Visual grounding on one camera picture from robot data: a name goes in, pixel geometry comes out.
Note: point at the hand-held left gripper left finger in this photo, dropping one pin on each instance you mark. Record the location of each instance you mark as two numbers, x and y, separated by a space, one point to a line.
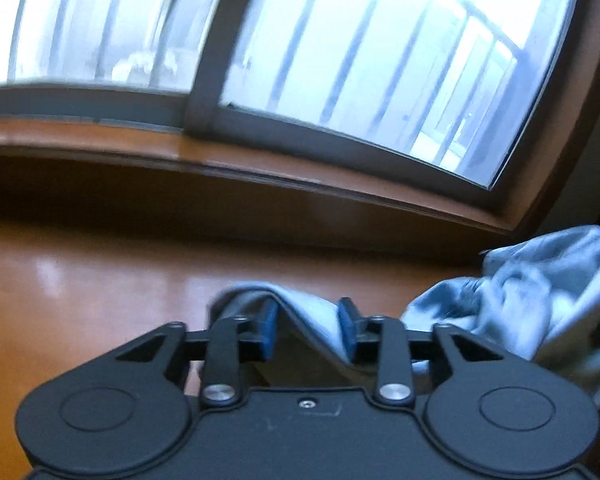
269 335

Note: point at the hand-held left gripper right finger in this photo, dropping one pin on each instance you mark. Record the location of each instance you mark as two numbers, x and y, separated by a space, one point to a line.
349 335

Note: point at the light blue jeans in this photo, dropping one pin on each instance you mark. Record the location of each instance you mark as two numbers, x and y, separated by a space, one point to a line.
530 300

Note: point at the wooden window sill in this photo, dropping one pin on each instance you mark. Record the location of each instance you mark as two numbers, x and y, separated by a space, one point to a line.
280 162

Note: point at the grey framed window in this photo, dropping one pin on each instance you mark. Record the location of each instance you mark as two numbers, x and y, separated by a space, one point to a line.
380 60

